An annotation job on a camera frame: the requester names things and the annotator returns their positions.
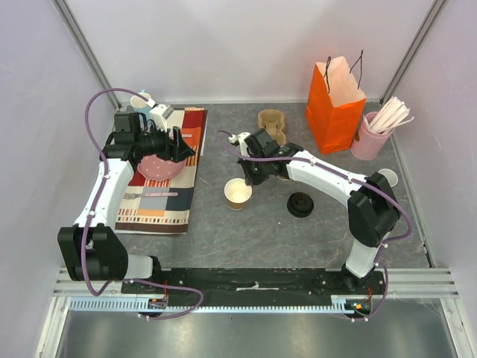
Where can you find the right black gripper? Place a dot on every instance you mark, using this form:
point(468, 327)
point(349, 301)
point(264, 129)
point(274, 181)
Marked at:
point(254, 173)

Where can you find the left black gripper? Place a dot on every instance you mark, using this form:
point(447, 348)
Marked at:
point(183, 151)

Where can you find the brown paper coffee cup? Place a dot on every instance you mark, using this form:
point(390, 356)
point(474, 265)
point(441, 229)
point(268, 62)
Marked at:
point(237, 193)

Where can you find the brown cardboard cup carrier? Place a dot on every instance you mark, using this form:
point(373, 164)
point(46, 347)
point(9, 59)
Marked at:
point(273, 121)

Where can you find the orange paper bag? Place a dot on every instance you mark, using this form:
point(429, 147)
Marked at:
point(335, 104)

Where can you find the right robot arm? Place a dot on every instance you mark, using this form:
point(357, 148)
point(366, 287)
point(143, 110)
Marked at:
point(370, 200)

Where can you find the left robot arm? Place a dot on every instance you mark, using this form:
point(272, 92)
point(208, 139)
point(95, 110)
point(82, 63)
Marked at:
point(90, 247)

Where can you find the pink polka dot plate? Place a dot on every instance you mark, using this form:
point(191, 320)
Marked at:
point(154, 168)

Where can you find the light blue mug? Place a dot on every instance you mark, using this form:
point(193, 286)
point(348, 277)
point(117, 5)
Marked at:
point(140, 106)

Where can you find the lower brown cup carrier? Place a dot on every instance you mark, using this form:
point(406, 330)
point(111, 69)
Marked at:
point(279, 136)

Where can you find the stack of black lids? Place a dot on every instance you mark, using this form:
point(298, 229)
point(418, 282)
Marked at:
point(300, 205)

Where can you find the colourful patchwork placemat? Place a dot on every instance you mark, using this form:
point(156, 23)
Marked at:
point(166, 215)

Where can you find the pink straw holder cup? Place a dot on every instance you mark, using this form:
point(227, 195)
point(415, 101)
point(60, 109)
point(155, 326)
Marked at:
point(366, 144)

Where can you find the grey speckled mug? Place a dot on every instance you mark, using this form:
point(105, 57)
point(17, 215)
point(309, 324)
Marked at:
point(390, 175)

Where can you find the white paper straws bundle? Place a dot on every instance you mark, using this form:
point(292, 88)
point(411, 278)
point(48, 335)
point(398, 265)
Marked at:
point(393, 113)

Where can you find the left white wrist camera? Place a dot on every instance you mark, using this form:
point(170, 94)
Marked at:
point(160, 113)

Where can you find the pink handled fork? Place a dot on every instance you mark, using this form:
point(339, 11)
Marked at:
point(133, 196)

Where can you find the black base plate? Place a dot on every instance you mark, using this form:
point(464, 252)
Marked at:
point(271, 287)

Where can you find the slotted cable duct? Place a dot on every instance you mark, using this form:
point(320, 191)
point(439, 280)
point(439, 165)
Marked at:
point(146, 305)

